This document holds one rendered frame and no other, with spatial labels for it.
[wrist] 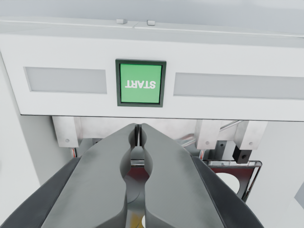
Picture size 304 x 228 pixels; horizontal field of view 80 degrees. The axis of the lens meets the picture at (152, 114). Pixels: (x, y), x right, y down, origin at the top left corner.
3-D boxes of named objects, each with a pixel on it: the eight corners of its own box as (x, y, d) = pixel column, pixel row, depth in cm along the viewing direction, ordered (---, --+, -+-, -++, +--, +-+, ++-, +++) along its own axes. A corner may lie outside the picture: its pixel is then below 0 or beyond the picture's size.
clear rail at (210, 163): (258, 163, 38) (262, 168, 37) (73, 162, 36) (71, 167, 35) (261, 158, 37) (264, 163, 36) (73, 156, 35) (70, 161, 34)
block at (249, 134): (249, 140, 36) (257, 150, 34) (232, 140, 36) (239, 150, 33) (262, 104, 33) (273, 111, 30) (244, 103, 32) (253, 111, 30)
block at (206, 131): (210, 140, 36) (215, 150, 33) (192, 140, 36) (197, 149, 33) (218, 103, 32) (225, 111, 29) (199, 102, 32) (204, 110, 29)
